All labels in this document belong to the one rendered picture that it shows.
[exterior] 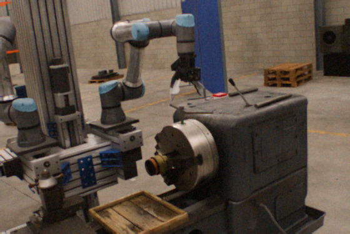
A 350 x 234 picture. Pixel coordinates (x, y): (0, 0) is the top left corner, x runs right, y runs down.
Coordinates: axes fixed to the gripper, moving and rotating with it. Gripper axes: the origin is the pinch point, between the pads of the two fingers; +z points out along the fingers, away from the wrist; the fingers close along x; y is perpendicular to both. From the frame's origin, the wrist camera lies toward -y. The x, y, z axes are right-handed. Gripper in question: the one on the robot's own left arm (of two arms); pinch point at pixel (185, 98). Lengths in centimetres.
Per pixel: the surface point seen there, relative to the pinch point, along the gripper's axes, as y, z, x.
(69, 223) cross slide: 5, 39, -58
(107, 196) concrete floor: -209, 156, 22
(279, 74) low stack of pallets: -510, 146, 565
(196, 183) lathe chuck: 10.4, 35.8, -2.2
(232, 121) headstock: 12.7, 10.3, 15.4
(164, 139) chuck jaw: -8.4, 20.1, -6.9
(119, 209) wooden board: -9, 49, -32
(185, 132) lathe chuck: 3.6, 14.2, -2.6
